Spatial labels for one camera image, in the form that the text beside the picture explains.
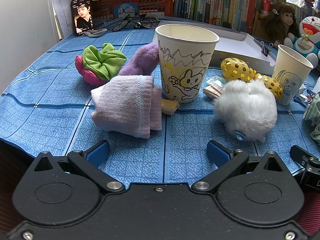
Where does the small doodled paper cup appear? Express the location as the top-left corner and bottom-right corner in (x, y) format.
(272, 44), (313, 105)

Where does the small wrapped packet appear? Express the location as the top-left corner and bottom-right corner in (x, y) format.
(203, 79), (227, 100)

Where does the row of upright books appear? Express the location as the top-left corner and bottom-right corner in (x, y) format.
(173, 0), (286, 34)

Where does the white cardboard box tray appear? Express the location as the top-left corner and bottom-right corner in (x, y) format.
(159, 20), (276, 76)

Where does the miniature black bicycle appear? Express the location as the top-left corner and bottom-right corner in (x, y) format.
(112, 14), (160, 32)

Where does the black binder clip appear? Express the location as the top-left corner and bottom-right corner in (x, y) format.
(260, 41), (273, 57)

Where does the white fluffy plush ball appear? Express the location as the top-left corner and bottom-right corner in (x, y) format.
(213, 80), (277, 142)

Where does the brown haired monkey doll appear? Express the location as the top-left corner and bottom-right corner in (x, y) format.
(262, 2), (300, 48)

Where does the grey carabiner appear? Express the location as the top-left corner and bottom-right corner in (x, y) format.
(84, 28), (107, 38)

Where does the large doodled paper cup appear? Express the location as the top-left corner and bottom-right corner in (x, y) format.
(155, 24), (220, 103)

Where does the pink sock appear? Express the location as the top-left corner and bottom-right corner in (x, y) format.
(91, 75), (162, 139)

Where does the blue checked tablecloth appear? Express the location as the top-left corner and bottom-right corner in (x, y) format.
(1, 27), (319, 185)

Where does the blue Doraemon plush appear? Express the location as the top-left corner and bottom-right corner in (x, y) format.
(284, 16), (320, 68)

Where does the gold sequin pouch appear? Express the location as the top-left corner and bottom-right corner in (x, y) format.
(220, 57), (284, 99)

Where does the small tan soft piece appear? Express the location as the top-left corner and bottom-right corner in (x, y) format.
(161, 99), (180, 116)

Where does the green checked fabric pouch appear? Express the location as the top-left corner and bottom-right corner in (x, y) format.
(303, 94), (320, 145)

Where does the smartphone with lit screen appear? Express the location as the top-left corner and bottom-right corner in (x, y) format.
(71, 0), (94, 35)

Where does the green and pink scrunchie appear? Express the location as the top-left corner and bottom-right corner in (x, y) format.
(75, 43), (127, 86)

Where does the purple plush toy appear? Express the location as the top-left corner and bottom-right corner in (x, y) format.
(119, 43), (159, 75)

